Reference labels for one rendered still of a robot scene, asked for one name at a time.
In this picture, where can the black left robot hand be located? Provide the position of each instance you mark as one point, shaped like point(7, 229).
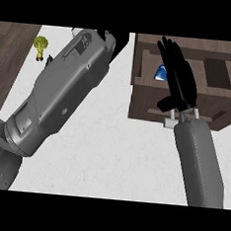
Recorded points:
point(120, 40)

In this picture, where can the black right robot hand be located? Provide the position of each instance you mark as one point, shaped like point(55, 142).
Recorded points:
point(180, 80)

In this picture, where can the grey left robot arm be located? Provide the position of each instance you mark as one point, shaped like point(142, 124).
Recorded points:
point(63, 93)

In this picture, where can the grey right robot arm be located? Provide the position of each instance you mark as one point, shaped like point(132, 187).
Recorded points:
point(199, 161)

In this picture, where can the blue can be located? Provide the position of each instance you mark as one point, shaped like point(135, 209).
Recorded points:
point(160, 74)

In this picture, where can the brown wooden drawer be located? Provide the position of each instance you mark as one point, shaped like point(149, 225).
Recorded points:
point(145, 100)
point(216, 75)

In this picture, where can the brown wooden drawer front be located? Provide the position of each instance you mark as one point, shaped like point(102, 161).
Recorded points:
point(145, 100)

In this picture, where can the brown wooden cabinet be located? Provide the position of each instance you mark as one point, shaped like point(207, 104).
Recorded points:
point(212, 46)

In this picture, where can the small dark object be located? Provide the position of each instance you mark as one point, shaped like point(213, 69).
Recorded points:
point(49, 60)

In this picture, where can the yellow-green broccoli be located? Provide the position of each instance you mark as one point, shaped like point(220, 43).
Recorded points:
point(40, 45)

